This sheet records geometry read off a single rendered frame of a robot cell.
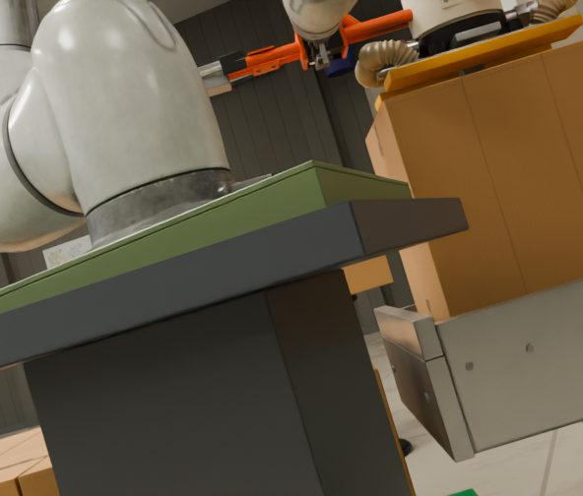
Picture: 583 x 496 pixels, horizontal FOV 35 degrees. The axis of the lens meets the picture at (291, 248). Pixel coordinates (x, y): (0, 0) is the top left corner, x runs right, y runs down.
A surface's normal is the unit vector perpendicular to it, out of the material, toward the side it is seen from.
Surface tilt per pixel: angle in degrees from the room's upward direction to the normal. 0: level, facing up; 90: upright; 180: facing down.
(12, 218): 132
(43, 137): 89
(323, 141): 90
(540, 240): 90
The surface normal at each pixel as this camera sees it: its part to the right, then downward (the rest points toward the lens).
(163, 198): 0.11, -0.23
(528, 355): -0.01, -0.04
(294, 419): -0.32, 0.05
